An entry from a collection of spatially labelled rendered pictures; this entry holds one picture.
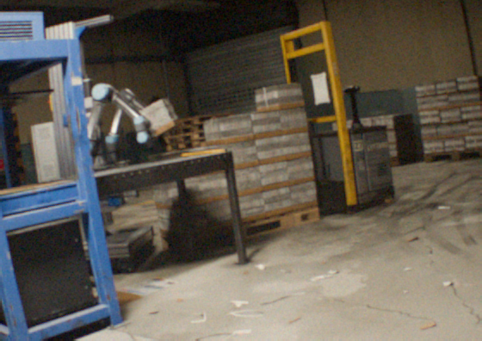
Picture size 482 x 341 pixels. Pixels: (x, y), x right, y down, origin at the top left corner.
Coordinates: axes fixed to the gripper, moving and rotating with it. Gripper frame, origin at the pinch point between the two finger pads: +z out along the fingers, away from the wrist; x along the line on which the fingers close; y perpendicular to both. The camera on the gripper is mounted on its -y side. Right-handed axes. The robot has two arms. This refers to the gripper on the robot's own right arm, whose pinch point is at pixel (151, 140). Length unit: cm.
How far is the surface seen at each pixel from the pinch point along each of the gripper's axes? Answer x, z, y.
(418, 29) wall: -456, 591, -6
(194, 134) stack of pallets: 17, 680, 21
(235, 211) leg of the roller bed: -33, -35, -74
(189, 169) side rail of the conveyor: -23, -67, -33
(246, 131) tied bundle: -67, 65, -28
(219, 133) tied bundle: -47, 61, -18
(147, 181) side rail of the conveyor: 0, -96, -27
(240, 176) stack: -44, 59, -60
